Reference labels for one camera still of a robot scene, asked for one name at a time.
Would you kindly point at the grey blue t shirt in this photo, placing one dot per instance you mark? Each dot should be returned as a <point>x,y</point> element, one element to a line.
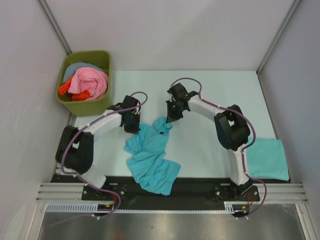
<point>72,68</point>

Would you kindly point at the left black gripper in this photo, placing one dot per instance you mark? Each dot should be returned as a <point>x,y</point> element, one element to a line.
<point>135,129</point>

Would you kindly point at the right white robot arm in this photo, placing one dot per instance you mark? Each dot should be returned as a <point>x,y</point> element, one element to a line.
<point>232,129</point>

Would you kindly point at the cyan blue t shirt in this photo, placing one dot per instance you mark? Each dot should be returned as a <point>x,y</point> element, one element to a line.
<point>147,163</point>

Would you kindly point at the orange red t shirt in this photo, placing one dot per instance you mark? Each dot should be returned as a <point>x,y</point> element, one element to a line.
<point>66,87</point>

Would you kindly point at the olive green plastic bin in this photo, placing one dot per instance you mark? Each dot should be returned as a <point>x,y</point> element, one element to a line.
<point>98,58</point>

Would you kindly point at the white slotted cable duct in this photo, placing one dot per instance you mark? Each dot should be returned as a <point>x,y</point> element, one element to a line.
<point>103,208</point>

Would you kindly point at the aluminium extrusion rail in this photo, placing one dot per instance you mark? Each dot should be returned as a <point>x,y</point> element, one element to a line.
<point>60,192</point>

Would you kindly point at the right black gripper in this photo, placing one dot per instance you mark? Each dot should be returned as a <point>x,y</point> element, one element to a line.
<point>171,116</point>

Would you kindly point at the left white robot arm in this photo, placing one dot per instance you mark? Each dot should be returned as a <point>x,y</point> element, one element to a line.
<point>75,152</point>

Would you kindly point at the folded teal t shirt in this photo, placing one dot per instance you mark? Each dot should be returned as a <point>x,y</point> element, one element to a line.
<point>266,159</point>

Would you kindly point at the pink t shirt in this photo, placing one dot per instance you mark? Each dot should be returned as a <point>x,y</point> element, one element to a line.
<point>88,84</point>

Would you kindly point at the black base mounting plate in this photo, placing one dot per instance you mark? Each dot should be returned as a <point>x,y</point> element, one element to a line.
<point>181,194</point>

